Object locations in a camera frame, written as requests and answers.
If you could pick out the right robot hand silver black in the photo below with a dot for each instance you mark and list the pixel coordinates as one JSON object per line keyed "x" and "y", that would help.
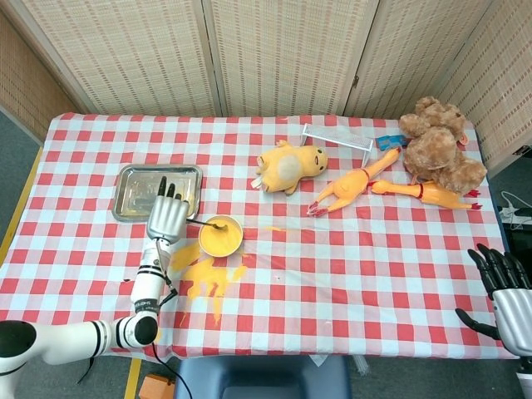
{"x": 515, "y": 316}

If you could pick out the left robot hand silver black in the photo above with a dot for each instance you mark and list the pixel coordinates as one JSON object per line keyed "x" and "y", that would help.
{"x": 166, "y": 218}

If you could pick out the black spoon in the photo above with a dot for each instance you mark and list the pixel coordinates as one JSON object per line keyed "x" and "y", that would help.
{"x": 203, "y": 223}

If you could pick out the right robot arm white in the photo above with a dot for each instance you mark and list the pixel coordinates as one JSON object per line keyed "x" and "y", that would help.
{"x": 525, "y": 378}

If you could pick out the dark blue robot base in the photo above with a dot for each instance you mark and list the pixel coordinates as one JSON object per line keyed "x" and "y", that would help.
{"x": 262, "y": 378}

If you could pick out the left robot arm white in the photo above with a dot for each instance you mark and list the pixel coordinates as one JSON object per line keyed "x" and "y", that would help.
{"x": 145, "y": 287}

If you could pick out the silver metal tray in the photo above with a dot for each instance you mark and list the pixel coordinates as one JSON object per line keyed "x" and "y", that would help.
{"x": 133, "y": 187}

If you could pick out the off-white bowl yellow powder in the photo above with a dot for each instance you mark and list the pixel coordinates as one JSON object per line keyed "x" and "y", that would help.
{"x": 220, "y": 245}

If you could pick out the spilled yellow powder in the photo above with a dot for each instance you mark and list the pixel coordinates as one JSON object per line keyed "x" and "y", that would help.
{"x": 203, "y": 272}

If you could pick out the black box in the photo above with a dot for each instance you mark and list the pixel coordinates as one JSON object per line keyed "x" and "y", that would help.
{"x": 521, "y": 239}

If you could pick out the yellow plush toy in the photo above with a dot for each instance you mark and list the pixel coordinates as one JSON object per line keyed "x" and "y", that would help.
{"x": 287, "y": 168}

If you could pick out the yellow rubber chicken toy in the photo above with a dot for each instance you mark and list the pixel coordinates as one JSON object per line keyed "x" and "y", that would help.
{"x": 432, "y": 194}
{"x": 345, "y": 187}

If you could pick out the woven folding screen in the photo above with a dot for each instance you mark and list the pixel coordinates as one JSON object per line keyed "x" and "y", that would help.
{"x": 124, "y": 54}

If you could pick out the orange box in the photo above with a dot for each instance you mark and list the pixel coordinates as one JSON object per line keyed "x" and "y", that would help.
{"x": 156, "y": 387}

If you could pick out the red white checkered tablecloth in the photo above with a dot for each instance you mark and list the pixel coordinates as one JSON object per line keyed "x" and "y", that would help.
{"x": 332, "y": 270}

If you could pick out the white clear plastic rack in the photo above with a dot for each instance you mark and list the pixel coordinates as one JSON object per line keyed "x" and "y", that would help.
{"x": 332, "y": 137}

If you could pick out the brown teddy bear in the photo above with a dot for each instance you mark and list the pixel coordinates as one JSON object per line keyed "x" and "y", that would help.
{"x": 432, "y": 149}

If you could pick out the small blue toy car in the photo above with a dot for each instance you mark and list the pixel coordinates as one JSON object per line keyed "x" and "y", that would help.
{"x": 388, "y": 142}

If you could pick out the small black bracket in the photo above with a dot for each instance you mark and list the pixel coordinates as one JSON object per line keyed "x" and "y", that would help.
{"x": 523, "y": 150}

